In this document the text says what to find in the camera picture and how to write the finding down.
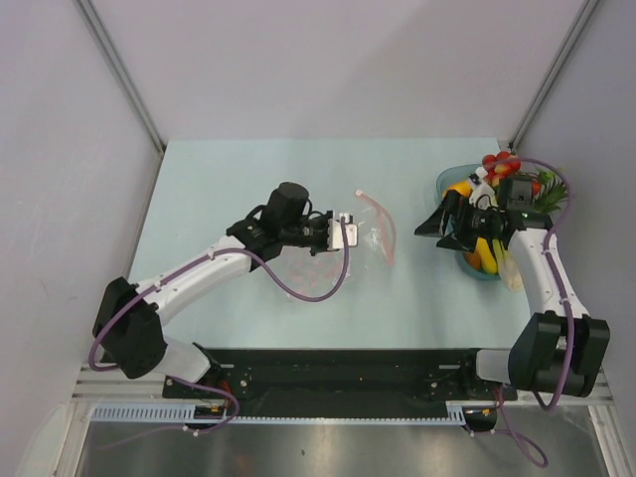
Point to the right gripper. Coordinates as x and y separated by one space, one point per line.
436 224

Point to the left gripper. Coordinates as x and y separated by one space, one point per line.
324 221

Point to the clear zip top bag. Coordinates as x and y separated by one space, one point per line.
317 278

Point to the orange toy pineapple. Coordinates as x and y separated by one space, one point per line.
553 192

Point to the green celery stalk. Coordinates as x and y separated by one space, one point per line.
507 268

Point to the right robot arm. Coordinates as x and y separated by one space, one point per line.
561 349

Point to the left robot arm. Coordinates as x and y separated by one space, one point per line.
131 317

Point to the teal plastic food tray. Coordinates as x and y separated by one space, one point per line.
445 179

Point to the small orange fruit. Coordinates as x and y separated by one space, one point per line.
473 260

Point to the yellow toy mango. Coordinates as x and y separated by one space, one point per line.
463 188

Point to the yellow toy banana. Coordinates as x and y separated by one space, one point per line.
488 262

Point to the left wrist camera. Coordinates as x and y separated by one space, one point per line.
342 231

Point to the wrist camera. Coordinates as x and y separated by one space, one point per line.
342 231
482 195

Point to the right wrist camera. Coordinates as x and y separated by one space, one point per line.
482 195

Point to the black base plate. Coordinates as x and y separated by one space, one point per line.
373 384

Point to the aluminium frame rail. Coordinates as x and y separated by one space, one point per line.
114 386

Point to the right corner aluminium post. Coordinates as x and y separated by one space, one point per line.
580 24

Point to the corner aluminium post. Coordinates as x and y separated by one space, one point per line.
118 69
580 24

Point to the left corner aluminium post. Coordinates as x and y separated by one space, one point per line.
118 69

